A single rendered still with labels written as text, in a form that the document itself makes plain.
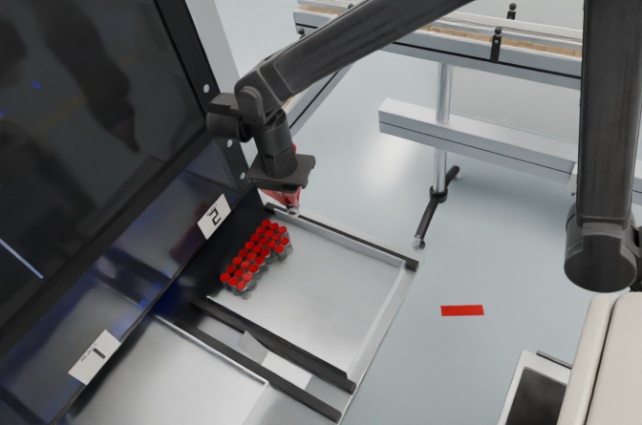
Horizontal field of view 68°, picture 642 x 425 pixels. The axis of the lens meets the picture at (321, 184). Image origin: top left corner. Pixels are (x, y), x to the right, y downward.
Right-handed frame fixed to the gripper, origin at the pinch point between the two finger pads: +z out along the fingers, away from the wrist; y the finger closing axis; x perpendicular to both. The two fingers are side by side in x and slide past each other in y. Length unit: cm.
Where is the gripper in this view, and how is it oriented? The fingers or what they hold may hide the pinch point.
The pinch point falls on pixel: (290, 201)
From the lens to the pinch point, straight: 86.0
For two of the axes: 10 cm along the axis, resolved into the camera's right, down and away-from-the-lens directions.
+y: -9.5, -1.3, 2.8
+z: 1.3, 6.6, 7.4
